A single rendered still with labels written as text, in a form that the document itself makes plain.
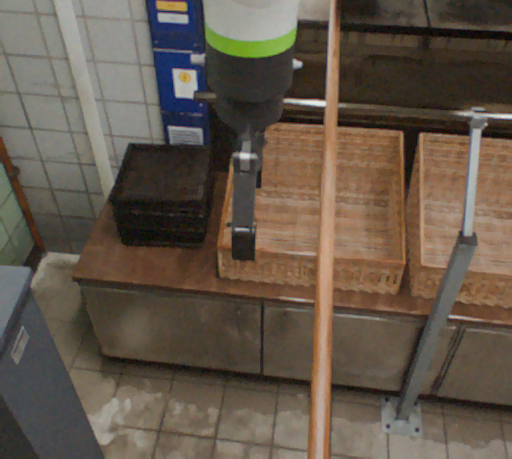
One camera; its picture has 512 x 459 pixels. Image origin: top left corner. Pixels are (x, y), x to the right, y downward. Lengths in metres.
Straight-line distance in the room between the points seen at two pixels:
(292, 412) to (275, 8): 1.83
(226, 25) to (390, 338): 1.49
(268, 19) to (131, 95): 1.52
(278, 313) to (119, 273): 0.52
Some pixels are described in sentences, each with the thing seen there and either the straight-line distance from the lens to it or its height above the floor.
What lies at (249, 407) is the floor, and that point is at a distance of 2.24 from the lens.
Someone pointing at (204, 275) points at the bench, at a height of 0.58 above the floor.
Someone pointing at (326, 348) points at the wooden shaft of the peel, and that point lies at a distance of 0.95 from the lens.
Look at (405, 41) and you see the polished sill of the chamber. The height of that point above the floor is 1.16.
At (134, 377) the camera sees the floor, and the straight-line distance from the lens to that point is 2.34.
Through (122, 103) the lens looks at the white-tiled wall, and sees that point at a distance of 2.08.
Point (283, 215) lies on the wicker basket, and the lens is 1.99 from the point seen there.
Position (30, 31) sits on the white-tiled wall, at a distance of 2.06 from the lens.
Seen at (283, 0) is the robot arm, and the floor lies 1.77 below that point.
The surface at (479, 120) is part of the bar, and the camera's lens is 1.53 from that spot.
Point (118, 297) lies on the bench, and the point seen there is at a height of 0.48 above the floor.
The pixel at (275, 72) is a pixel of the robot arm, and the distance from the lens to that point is 0.59.
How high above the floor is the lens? 2.00
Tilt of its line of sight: 44 degrees down
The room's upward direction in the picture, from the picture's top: straight up
